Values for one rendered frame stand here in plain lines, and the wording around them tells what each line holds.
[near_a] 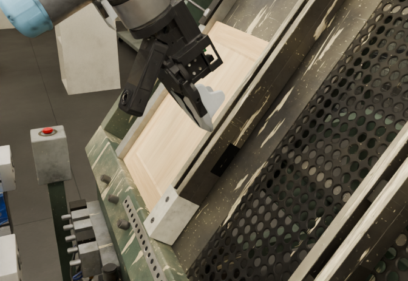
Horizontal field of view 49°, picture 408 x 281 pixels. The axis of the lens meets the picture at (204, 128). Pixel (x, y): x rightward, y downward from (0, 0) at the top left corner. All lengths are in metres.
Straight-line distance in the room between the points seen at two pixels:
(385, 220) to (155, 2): 0.45
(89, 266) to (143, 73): 0.86
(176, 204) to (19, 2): 0.64
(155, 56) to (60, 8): 0.14
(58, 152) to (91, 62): 3.40
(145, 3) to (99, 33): 4.39
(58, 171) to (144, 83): 1.14
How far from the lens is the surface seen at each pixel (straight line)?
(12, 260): 1.02
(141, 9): 0.62
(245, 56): 1.25
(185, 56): 0.65
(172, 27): 0.66
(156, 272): 1.07
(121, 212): 1.34
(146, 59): 0.64
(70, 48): 4.99
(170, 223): 1.11
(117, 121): 1.76
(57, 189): 1.81
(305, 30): 1.08
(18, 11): 0.62
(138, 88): 0.64
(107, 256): 1.38
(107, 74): 5.12
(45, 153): 1.71
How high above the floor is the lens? 1.60
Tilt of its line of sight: 23 degrees down
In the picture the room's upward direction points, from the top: straight up
